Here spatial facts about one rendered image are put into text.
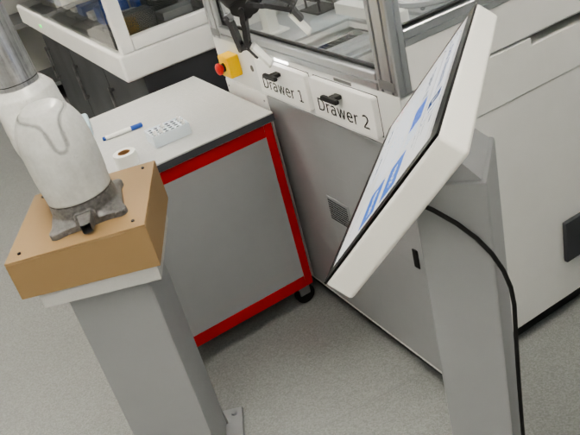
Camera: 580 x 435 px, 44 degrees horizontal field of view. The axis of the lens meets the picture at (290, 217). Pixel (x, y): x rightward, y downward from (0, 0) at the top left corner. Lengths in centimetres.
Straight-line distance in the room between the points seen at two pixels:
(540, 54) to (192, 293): 127
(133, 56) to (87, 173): 121
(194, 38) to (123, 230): 141
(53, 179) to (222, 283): 92
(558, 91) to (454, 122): 114
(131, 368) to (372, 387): 77
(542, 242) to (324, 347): 78
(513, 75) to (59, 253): 118
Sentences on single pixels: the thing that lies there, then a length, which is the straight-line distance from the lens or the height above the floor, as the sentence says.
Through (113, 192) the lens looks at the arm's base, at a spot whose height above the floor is 91.
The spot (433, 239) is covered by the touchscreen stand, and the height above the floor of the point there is 92.
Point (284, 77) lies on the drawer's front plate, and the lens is 213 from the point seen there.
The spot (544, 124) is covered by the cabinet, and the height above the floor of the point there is 68.
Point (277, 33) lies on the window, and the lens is 215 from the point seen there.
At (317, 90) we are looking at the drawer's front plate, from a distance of 198.
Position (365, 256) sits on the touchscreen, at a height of 101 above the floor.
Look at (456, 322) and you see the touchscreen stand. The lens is 134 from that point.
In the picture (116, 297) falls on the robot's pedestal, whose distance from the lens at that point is 178.
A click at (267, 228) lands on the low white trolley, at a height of 38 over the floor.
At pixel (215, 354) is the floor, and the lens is 259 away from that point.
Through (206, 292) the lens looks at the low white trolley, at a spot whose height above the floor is 27.
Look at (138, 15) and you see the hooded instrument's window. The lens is 283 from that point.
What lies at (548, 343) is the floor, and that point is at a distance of 238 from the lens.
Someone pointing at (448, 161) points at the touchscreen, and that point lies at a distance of 94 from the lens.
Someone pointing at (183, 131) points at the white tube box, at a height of 78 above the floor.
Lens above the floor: 160
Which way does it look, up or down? 30 degrees down
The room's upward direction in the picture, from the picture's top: 15 degrees counter-clockwise
